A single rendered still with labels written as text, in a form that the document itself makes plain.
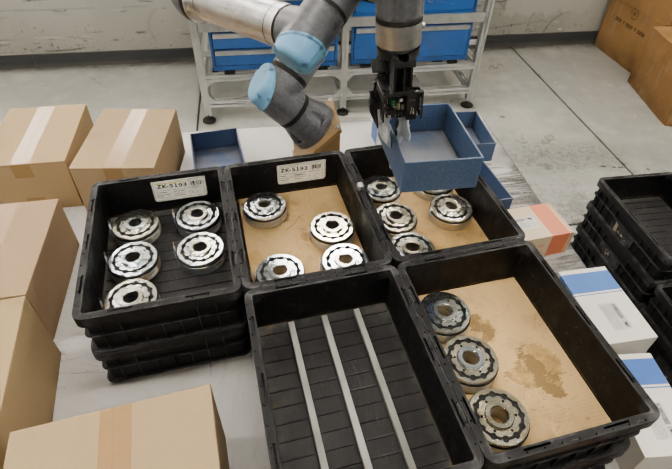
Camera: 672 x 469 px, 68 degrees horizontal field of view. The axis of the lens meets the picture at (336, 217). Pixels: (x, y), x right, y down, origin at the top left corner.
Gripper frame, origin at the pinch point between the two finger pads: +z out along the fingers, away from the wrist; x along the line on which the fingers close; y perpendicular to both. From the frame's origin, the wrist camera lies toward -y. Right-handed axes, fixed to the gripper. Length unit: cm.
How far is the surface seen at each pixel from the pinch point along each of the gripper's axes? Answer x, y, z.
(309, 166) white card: -16.0, -21.5, 20.5
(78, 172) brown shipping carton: -76, -33, 22
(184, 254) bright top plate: -46, 2, 23
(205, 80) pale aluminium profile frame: -66, -193, 80
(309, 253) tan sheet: -18.7, 1.6, 27.6
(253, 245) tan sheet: -31.3, -2.3, 26.8
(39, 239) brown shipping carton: -78, -6, 20
